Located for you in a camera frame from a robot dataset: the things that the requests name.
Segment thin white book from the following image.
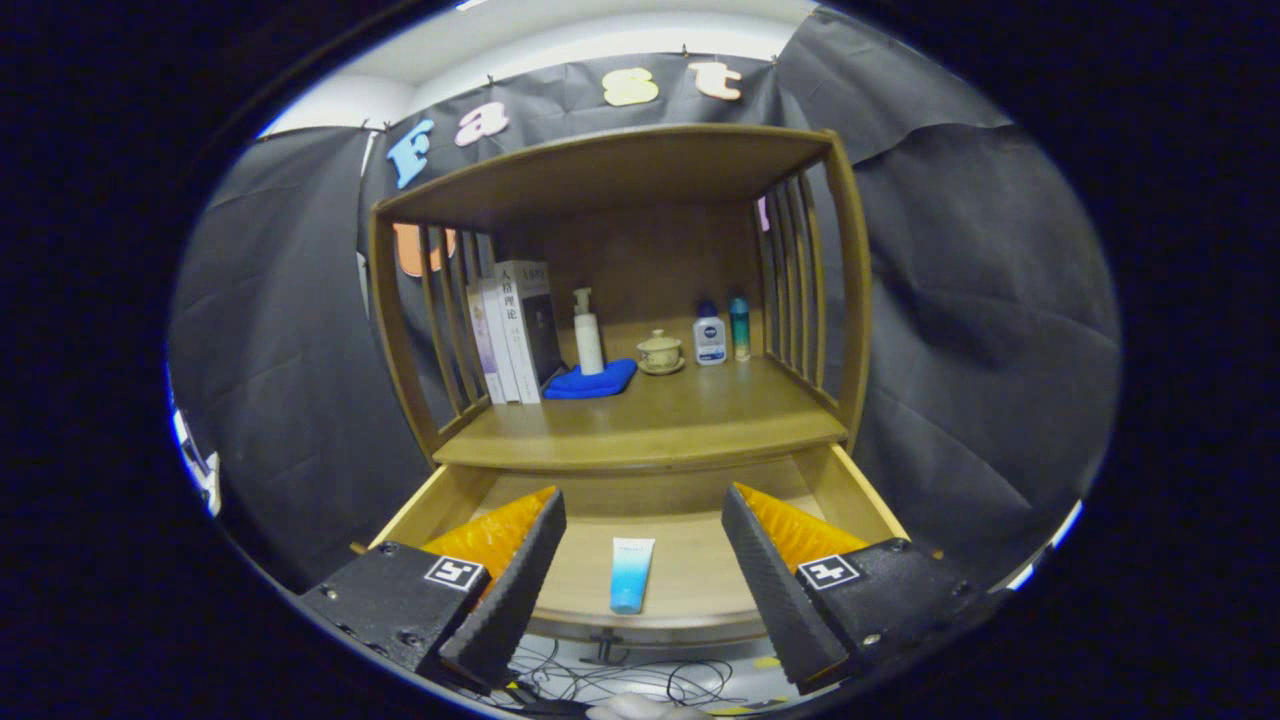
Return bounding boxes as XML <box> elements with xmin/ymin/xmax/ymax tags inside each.
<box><xmin>480</xmin><ymin>277</ymin><xmax>523</xmax><ymax>404</ymax></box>

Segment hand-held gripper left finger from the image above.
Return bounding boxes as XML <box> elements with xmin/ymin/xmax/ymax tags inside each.
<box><xmin>298</xmin><ymin>487</ymin><xmax>568</xmax><ymax>693</ymax></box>

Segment blue white cosmetic tube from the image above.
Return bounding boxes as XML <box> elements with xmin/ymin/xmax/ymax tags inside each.
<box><xmin>610</xmin><ymin>537</ymin><xmax>657</xmax><ymax>615</ymax></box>

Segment beige lidded teacup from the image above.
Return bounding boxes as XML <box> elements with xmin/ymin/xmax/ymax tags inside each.
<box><xmin>636</xmin><ymin>329</ymin><xmax>687</xmax><ymax>376</ymax></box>

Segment white bottle with blue cap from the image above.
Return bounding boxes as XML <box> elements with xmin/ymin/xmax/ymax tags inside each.
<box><xmin>693</xmin><ymin>300</ymin><xmax>728</xmax><ymax>367</ymax></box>

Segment wooden cabinet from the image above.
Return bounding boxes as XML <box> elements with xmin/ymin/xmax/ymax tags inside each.
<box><xmin>367</xmin><ymin>123</ymin><xmax>873</xmax><ymax>476</ymax></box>

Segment black floor cables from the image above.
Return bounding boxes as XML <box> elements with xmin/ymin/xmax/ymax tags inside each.
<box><xmin>500</xmin><ymin>635</ymin><xmax>771</xmax><ymax>716</ymax></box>

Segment wooden countertop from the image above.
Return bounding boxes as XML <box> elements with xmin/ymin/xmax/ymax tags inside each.
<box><xmin>432</xmin><ymin>355</ymin><xmax>849</xmax><ymax>473</ymax></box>

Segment white pump bottle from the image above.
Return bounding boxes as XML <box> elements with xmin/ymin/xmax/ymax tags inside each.
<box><xmin>573</xmin><ymin>288</ymin><xmax>606</xmax><ymax>377</ymax></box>

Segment thin purple book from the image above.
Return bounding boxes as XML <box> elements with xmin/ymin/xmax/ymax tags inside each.
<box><xmin>465</xmin><ymin>283</ymin><xmax>508</xmax><ymax>406</ymax></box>

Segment thick book with dark cover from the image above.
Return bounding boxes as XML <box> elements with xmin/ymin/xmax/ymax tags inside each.
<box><xmin>495</xmin><ymin>260</ymin><xmax>566</xmax><ymax>405</ymax></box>

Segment blue cloth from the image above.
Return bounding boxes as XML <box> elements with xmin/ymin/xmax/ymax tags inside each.
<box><xmin>543</xmin><ymin>358</ymin><xmax>639</xmax><ymax>401</ymax></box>

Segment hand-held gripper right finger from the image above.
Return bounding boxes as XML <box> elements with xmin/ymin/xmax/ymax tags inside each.
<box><xmin>720</xmin><ymin>483</ymin><xmax>1001</xmax><ymax>696</ymax></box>

